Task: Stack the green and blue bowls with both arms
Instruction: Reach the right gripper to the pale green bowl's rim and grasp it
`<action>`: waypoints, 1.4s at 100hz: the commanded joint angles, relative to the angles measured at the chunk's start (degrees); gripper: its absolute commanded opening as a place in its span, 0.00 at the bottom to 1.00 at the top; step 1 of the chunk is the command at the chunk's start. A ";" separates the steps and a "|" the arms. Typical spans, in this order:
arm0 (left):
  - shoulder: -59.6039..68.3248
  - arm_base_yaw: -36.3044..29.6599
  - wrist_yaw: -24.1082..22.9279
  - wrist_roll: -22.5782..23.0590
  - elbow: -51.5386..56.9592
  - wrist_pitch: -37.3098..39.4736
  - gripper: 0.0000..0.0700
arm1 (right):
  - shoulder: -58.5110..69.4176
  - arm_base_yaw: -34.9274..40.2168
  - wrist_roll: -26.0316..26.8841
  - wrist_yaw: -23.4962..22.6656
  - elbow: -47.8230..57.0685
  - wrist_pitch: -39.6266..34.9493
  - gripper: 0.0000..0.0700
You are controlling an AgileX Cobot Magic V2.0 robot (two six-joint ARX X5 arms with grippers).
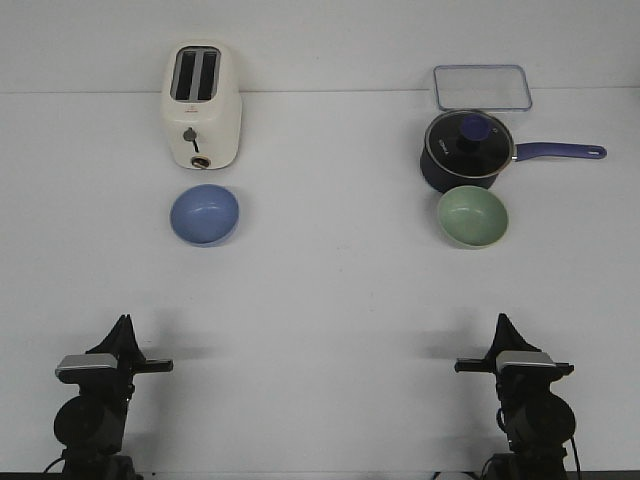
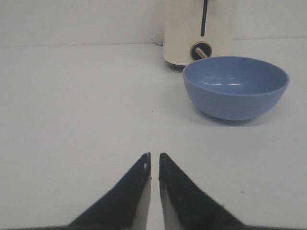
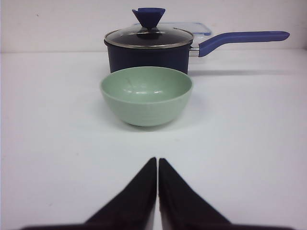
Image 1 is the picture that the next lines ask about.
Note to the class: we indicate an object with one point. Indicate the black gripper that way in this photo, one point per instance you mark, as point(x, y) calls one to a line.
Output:
point(116, 389)
point(512, 395)

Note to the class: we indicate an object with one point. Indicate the green bowl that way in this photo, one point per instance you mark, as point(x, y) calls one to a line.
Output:
point(472, 217)

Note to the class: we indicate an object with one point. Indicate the blue bowl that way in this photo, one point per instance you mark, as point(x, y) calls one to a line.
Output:
point(205, 215)

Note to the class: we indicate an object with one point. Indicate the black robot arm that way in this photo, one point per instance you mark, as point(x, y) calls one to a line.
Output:
point(537, 423)
point(91, 425)

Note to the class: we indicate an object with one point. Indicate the dark blue saucepan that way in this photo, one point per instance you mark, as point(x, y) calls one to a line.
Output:
point(443, 181)

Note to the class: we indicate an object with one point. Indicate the glass pot lid blue knob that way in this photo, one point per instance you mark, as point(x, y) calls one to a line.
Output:
point(469, 143)

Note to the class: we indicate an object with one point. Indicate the white two-slot toaster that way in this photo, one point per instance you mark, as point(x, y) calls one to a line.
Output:
point(201, 105)

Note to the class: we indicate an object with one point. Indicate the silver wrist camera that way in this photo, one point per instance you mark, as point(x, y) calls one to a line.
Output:
point(532, 366)
point(76, 369)

